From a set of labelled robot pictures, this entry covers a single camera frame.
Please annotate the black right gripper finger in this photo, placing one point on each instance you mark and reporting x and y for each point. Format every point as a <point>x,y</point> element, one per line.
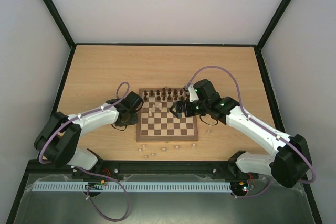
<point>177,114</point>
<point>178,106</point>

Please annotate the wooden chess board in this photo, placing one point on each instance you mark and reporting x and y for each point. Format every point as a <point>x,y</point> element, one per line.
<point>163,126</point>

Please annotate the dark king piece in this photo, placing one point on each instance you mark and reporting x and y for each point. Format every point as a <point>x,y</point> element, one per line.
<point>164,91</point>

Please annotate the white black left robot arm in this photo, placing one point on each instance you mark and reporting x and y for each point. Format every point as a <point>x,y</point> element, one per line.
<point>57,143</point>

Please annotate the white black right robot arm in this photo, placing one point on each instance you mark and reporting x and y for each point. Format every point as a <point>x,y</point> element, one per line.
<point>288,158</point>

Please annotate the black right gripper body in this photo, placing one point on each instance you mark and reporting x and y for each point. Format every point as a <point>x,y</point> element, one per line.
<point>181,108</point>

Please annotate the light blue cable duct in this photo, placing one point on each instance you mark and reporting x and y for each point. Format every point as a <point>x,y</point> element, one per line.
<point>135,187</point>

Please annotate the black frame post right rear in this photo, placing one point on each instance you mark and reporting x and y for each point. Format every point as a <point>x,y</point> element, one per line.
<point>273,23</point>

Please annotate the black frame post left rear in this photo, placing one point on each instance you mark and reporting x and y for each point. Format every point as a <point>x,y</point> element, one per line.
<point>59,22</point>

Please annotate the black frame post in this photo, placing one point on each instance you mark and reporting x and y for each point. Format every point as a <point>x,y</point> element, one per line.
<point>59,22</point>
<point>273,23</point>

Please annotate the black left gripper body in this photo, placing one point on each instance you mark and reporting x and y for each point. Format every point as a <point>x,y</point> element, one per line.
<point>132,120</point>

